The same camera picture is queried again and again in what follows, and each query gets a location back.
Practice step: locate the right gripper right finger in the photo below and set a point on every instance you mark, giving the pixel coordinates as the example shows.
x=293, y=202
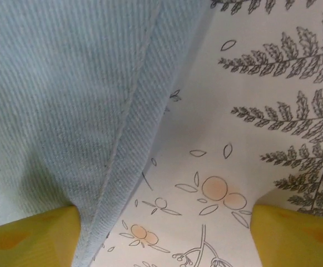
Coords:
x=297, y=242

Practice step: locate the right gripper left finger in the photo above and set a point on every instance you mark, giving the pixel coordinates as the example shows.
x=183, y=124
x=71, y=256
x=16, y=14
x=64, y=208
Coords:
x=27, y=242

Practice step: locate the light blue trousers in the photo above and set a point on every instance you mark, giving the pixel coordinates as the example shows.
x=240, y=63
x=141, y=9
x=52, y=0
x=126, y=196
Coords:
x=66, y=97

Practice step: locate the floral patterned table cover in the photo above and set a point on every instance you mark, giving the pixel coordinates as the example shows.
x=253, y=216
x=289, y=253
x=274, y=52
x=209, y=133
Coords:
x=233, y=139

